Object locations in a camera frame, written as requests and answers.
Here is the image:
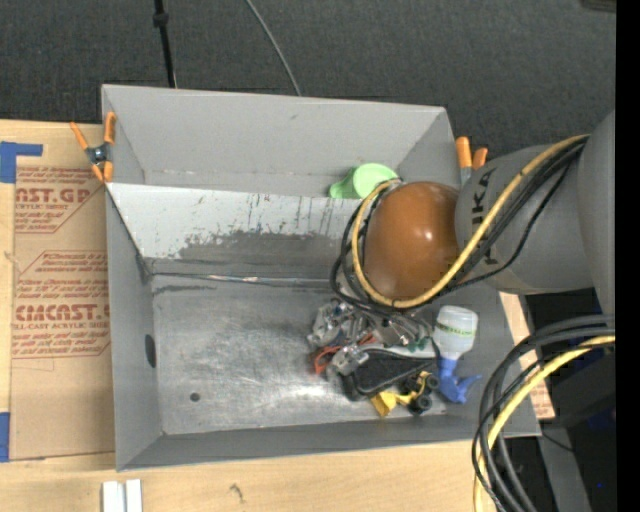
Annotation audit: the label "orange loop-shaped thing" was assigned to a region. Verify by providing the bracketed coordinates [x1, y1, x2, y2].
[309, 344, 347, 376]

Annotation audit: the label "white spray bottle blue trigger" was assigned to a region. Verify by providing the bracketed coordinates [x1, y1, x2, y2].
[430, 305, 484, 404]

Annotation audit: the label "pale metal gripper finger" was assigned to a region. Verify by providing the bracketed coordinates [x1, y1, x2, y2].
[326, 344, 371, 384]
[306, 300, 354, 349]

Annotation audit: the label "yellow toy digger black wheels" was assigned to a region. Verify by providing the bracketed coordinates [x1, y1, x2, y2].
[369, 370, 442, 417]

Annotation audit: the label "grey metal bin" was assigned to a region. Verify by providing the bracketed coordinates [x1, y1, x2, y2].
[101, 83, 544, 472]

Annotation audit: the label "green plastic cup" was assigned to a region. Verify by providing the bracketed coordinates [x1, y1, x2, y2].
[328, 162, 401, 200]

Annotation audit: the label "brown cardboard board red print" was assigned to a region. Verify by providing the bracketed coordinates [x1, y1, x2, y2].
[0, 118, 557, 462]

